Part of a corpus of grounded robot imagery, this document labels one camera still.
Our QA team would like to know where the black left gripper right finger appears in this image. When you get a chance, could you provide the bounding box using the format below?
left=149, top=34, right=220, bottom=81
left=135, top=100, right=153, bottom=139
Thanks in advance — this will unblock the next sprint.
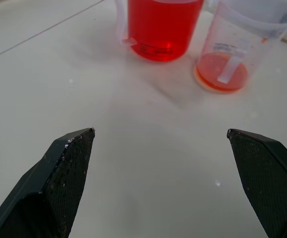
left=226, top=128, right=287, bottom=238

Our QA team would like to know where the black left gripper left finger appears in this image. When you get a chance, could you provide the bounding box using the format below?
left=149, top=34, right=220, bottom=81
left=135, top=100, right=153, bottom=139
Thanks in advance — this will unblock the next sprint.
left=0, top=127, right=96, bottom=238

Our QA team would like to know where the plastic measuring jug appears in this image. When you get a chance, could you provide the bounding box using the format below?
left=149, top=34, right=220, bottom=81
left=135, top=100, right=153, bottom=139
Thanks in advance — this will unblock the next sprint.
left=193, top=0, right=287, bottom=93

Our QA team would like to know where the red liquid measuring jug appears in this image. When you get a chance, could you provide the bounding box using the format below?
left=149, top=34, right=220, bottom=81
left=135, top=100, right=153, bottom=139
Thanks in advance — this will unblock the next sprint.
left=115, top=0, right=205, bottom=62

